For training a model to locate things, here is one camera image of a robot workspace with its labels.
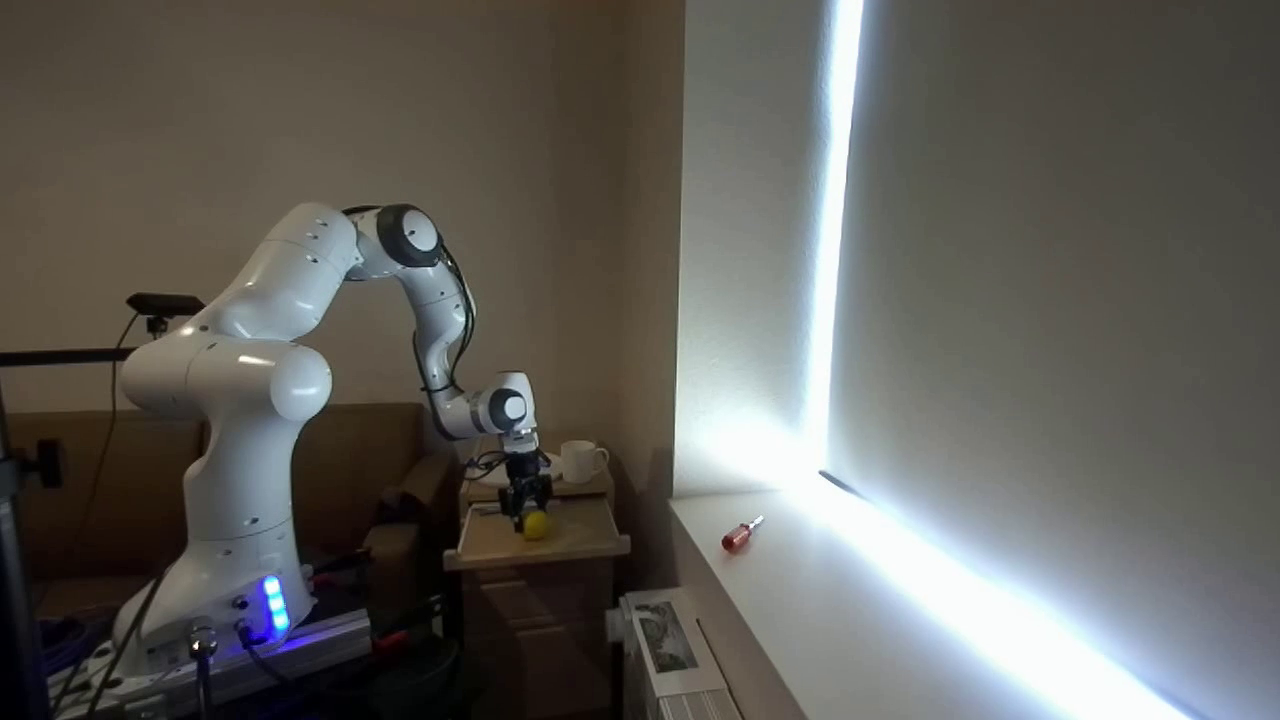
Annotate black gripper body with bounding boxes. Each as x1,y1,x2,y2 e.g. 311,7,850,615
496,449,556,513

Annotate wooden pull-out shelf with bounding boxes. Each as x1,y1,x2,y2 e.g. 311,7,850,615
438,501,637,575

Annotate light wooden cabinet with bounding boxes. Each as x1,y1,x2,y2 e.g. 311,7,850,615
436,456,637,720

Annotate white radiator unit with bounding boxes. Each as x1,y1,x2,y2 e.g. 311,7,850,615
603,584,743,720

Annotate grey window blind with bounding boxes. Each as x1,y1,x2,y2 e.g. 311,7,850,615
825,0,1280,720

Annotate red handled screwdriver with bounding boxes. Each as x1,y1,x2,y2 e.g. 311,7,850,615
718,513,769,554

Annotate aluminium mounting rail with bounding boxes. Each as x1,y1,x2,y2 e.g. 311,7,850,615
51,604,374,720

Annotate black camera on stand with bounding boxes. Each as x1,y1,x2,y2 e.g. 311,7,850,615
122,288,206,337

